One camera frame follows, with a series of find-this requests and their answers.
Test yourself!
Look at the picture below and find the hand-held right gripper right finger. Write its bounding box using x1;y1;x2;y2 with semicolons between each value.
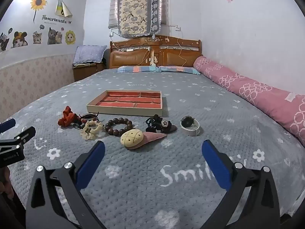
199;139;282;229

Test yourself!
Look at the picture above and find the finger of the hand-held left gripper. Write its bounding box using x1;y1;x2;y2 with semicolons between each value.
0;126;36;151
0;119;17;134

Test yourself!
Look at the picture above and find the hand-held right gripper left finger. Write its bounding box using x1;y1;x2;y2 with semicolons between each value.
25;141;108;229

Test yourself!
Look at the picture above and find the cream flower scrunchie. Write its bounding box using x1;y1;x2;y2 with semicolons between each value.
80;120;104;140

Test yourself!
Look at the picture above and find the black scrunchie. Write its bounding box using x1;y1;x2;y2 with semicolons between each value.
105;117;133;137

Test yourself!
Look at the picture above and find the red scrunchie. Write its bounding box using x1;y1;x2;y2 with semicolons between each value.
58;106;80;127

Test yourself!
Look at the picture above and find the yellow plush hair clip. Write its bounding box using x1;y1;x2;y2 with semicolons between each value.
120;129;168;150

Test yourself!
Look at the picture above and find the dark square-faced hair clip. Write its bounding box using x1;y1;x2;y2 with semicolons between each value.
158;119;178;134

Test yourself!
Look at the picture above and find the brick-patterned tray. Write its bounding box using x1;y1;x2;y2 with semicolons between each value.
86;90;163;117

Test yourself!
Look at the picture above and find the black hair claw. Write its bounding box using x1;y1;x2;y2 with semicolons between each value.
146;114;165;132

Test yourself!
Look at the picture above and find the person's left hand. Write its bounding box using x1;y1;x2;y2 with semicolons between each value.
0;167;14;199

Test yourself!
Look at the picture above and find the grey flower-print blanket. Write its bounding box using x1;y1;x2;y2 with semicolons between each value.
0;68;305;229

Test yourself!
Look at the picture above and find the pink patterned bolster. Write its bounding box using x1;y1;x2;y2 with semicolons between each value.
193;56;305;147

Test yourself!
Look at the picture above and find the black and white cat sticker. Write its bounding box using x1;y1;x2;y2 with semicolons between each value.
0;33;10;52

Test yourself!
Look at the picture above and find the wooden nightstand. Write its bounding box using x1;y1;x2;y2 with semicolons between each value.
72;62;106;82

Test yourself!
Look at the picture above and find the hat-wearing cat sticker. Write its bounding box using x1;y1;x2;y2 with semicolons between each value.
11;31;28;48

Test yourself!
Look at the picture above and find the grey cat sticker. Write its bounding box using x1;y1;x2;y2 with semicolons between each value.
47;27;63;45

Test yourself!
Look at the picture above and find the striped pillow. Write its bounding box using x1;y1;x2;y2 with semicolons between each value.
157;65;201;75
117;65;159;73

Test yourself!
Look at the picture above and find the purple dotted pillow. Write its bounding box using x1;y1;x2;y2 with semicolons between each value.
73;45;108;65

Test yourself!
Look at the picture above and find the yellow flower cat sticker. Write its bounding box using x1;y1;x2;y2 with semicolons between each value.
65;30;76;45

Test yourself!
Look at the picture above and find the wooden headboard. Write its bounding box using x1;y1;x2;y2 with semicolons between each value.
109;35;202;69

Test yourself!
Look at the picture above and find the floral quilted cloth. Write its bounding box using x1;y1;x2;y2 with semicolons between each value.
116;0;162;39

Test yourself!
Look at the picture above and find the lettering wall sticker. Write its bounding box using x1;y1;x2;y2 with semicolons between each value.
42;14;72;22

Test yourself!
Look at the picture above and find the sunflower wall sticker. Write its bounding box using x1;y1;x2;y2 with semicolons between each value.
30;0;47;24

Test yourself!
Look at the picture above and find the yellow paper wall decoration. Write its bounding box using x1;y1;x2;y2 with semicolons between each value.
55;0;72;18

